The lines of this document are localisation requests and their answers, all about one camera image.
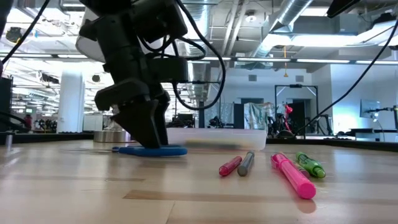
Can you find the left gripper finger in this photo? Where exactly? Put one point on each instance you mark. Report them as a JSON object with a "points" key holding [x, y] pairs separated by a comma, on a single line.
{"points": [[143, 124], [162, 112]]}

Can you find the black round speaker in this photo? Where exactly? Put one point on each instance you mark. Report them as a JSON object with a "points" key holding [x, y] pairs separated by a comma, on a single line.
{"points": [[95, 78]]}

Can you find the dark background table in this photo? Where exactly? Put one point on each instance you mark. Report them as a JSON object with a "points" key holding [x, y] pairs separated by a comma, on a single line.
{"points": [[367, 130]]}

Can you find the white shade silver table lamp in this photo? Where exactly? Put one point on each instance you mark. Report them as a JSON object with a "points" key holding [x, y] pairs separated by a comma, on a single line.
{"points": [[107, 136]]}

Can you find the pink lidded clear supply box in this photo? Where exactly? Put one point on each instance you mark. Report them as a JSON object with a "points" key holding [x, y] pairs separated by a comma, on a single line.
{"points": [[224, 135]]}

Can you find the clear plastic covered equipment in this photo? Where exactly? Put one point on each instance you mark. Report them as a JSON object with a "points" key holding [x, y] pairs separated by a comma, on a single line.
{"points": [[258, 115], [228, 113]]}

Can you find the person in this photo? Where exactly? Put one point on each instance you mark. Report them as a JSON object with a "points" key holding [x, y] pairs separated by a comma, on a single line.
{"points": [[28, 121]]}

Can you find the clear plastic storage box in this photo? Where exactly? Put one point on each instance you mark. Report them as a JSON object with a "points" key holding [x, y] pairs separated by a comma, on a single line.
{"points": [[46, 137]]}

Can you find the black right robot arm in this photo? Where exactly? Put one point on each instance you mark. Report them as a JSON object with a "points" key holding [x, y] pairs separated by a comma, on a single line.
{"points": [[340, 6]]}

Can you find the red robot arm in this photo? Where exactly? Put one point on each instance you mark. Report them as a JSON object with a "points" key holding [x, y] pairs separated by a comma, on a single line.
{"points": [[288, 110]]}

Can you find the smooth silver ventilation duct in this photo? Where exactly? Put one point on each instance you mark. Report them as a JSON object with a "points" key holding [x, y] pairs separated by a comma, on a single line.
{"points": [[289, 15]]}

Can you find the pink highlighter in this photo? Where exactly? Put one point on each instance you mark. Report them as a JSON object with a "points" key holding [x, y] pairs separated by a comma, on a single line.
{"points": [[295, 177]]}

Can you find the light green marker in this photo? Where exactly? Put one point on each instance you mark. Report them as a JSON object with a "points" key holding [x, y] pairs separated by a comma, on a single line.
{"points": [[311, 165]]}

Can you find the corrugated silver ventilation duct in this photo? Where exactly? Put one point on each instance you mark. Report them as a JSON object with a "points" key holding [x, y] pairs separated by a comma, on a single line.
{"points": [[202, 12]]}

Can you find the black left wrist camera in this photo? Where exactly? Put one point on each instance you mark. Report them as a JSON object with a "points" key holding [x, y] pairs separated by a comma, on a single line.
{"points": [[168, 70]]}

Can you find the black cabinet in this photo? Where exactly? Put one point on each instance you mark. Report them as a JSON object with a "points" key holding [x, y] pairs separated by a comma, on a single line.
{"points": [[4, 102]]}

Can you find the white building column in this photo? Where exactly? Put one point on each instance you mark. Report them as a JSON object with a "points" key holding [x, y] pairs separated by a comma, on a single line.
{"points": [[70, 102]]}

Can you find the magenta pen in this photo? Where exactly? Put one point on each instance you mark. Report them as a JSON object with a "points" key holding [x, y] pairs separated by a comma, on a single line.
{"points": [[230, 165]]}

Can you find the white cabinet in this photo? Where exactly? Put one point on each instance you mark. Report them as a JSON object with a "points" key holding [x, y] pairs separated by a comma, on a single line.
{"points": [[92, 123]]}

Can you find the black metal frame stand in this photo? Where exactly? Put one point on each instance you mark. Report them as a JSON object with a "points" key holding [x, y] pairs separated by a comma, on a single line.
{"points": [[295, 86]]}

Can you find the linear ceiling light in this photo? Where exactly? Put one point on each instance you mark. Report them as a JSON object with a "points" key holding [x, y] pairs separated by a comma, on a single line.
{"points": [[264, 59]]}

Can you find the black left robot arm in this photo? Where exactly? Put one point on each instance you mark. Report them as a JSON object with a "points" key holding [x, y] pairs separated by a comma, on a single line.
{"points": [[121, 37]]}

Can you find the grey wall monitor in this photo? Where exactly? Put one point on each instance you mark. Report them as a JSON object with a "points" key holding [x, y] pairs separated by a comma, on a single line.
{"points": [[370, 109]]}

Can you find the grey pen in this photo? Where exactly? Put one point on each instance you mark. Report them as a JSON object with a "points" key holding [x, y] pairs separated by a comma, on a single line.
{"points": [[245, 164]]}

